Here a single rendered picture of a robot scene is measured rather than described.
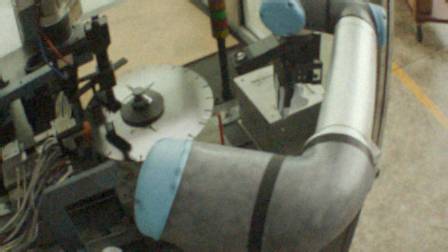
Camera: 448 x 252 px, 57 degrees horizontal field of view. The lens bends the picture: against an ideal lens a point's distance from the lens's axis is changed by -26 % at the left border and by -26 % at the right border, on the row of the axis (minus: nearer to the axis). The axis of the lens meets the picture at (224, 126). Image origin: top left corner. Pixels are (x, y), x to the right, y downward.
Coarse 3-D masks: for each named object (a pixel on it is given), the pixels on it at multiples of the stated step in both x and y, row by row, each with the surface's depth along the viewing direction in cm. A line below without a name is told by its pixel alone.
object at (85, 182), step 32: (64, 32) 95; (64, 64) 100; (224, 128) 144; (64, 160) 123; (96, 160) 122; (64, 192) 102; (96, 192) 107; (128, 192) 118; (0, 224) 122; (64, 224) 108; (96, 224) 123; (128, 224) 122
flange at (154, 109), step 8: (128, 96) 125; (152, 96) 124; (160, 96) 124; (128, 104) 123; (136, 104) 120; (144, 104) 120; (152, 104) 122; (160, 104) 122; (120, 112) 121; (128, 112) 121; (136, 112) 120; (144, 112) 120; (152, 112) 120; (160, 112) 121; (128, 120) 119; (136, 120) 119; (144, 120) 119; (152, 120) 120
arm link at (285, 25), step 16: (272, 0) 76; (288, 0) 75; (304, 0) 76; (320, 0) 76; (272, 16) 77; (288, 16) 76; (304, 16) 77; (320, 16) 76; (272, 32) 79; (288, 32) 78
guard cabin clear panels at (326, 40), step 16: (0, 0) 178; (96, 0) 209; (112, 0) 214; (256, 0) 154; (368, 0) 97; (0, 16) 184; (256, 16) 160; (0, 32) 189; (16, 32) 195; (256, 32) 166; (320, 32) 126; (0, 48) 194; (16, 48) 200; (320, 48) 130
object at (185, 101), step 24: (144, 72) 133; (168, 72) 132; (192, 72) 131; (120, 96) 127; (168, 96) 125; (192, 96) 124; (96, 120) 122; (120, 120) 121; (168, 120) 119; (192, 120) 119; (96, 144) 116; (120, 144) 115; (144, 144) 115
